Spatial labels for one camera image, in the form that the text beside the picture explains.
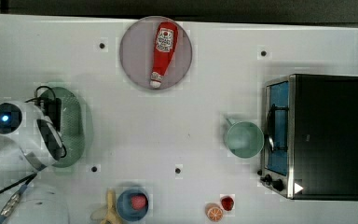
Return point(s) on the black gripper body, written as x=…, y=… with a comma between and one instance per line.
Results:
x=52, y=111

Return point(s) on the green oval strainer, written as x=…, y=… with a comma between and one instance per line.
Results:
x=71, y=132

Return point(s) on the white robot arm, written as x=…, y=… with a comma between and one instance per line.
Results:
x=29, y=143

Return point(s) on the grey round plate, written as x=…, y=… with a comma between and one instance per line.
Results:
x=136, y=53

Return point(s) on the peeled banana toy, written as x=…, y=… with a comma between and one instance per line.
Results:
x=107, y=214

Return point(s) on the blue bowl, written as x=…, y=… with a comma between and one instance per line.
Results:
x=124, y=208

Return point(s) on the pink toy in bowl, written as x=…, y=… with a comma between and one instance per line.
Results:
x=138, y=202

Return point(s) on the red ketchup bottle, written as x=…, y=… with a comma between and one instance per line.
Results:
x=164, y=47

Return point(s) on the orange slice toy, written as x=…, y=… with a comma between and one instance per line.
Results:
x=213, y=212

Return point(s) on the green mug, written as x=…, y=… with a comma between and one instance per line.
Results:
x=243, y=138

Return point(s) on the red strawberry toy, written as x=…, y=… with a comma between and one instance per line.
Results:
x=227, y=203

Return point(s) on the black toaster oven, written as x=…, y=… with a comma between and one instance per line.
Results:
x=311, y=137

